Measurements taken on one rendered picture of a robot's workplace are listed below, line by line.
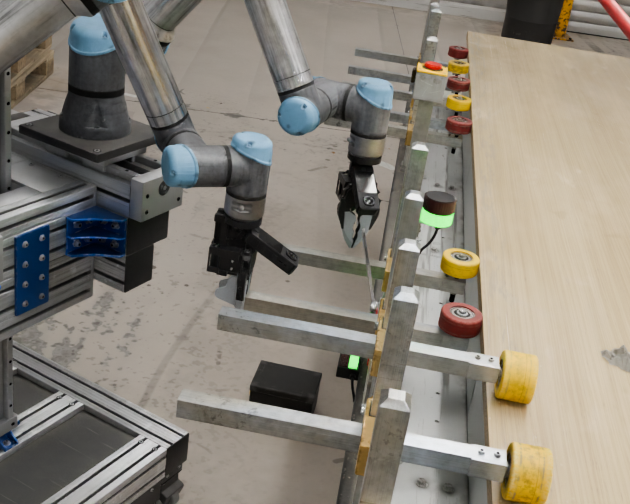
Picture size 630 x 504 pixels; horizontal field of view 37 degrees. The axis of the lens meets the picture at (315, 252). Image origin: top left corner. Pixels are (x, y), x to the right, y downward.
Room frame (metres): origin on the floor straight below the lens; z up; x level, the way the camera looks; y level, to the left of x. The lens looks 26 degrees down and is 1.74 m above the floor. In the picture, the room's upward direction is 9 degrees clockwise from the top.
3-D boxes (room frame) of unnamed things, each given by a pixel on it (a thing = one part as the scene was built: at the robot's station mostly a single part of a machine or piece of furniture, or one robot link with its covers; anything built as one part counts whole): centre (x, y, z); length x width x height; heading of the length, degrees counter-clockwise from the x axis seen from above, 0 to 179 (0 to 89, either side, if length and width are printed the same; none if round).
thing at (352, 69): (3.56, -0.24, 0.81); 0.44 x 0.03 x 0.04; 86
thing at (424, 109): (2.11, -0.20, 0.93); 0.05 x 0.05 x 0.45; 86
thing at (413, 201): (1.60, -0.17, 0.87); 0.04 x 0.04 x 0.48; 86
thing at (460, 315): (1.55, -0.29, 0.85); 0.08 x 0.08 x 0.11
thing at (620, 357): (1.47, -0.58, 0.91); 0.09 x 0.07 x 0.02; 21
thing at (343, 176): (1.85, -0.07, 1.03); 0.09 x 0.08 x 0.12; 16
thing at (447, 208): (1.60, -0.21, 1.10); 0.06 x 0.06 x 0.02
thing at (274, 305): (1.57, -0.10, 0.84); 0.43 x 0.03 x 0.04; 86
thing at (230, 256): (1.59, 0.15, 0.96); 0.09 x 0.08 x 0.12; 86
